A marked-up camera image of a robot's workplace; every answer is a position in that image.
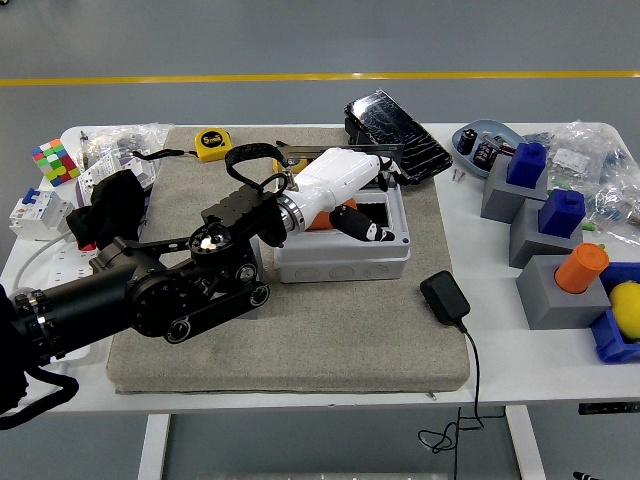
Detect black cloth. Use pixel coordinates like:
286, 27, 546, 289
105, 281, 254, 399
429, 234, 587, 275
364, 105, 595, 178
65, 168, 151, 254

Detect blue plastic bin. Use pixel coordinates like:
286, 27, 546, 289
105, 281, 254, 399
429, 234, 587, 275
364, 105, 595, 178
588, 262, 640, 366

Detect yellow square tape measure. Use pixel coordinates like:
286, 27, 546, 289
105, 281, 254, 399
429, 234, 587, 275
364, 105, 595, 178
132, 128, 236, 164

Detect black glossy case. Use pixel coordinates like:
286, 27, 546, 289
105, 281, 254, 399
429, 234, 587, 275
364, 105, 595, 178
343, 88, 455, 186

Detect grey junction box with lid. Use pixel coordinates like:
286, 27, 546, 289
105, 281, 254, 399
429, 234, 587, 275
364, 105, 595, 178
273, 142, 412, 284

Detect clear plastic bag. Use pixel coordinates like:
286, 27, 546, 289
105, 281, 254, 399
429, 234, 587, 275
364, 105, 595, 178
74, 122, 176, 206

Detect black table control panel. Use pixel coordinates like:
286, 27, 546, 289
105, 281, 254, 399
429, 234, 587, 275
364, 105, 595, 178
578, 401, 640, 416

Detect white purple carton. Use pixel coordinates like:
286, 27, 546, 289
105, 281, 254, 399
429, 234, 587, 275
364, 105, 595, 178
117, 152, 157, 189

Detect white table leg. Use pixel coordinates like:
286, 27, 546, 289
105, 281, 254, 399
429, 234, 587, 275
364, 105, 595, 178
504, 405, 547, 480
137, 413, 171, 480

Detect grey block with round hole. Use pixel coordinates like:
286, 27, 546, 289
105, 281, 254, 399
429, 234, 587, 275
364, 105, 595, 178
515, 254, 619, 331
233, 238, 265, 321

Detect grey-brown mat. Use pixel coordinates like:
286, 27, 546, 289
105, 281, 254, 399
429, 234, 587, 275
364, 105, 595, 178
105, 124, 472, 396

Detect clear plastic bags of parts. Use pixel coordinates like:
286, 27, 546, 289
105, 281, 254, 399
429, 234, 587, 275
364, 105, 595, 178
524, 119, 640, 246

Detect black power adapter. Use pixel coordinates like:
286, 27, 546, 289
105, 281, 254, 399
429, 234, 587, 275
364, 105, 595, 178
419, 270, 472, 329

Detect orange cylinder battery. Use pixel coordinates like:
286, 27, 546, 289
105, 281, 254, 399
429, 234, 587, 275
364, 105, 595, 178
305, 198, 359, 233
554, 242, 610, 295

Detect blue-grey oval dish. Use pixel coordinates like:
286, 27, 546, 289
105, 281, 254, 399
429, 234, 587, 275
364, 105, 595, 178
451, 118, 526, 181

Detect white circuit breaker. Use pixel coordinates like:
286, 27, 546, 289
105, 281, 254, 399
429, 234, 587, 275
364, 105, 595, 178
8, 187, 76, 244

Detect white power strip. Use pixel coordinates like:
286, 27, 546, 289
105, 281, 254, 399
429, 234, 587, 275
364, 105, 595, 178
44, 243, 101, 369

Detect black adapter cord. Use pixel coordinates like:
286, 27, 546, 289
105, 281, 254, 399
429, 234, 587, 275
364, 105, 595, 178
417, 324, 485, 480

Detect grey block holder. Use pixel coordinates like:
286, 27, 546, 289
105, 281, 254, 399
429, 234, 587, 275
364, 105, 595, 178
480, 155, 550, 225
508, 199, 584, 270

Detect colourful puzzle cube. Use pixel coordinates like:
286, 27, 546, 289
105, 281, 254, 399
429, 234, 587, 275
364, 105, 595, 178
30, 139, 81, 188

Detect yellow ball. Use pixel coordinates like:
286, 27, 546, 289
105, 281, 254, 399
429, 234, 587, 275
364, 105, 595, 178
608, 282, 640, 344

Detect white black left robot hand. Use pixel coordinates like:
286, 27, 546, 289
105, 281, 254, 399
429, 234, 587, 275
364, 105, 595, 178
280, 146, 409, 243

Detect blue block battery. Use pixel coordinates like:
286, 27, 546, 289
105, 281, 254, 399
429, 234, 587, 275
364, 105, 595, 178
505, 142, 549, 190
537, 188, 587, 239

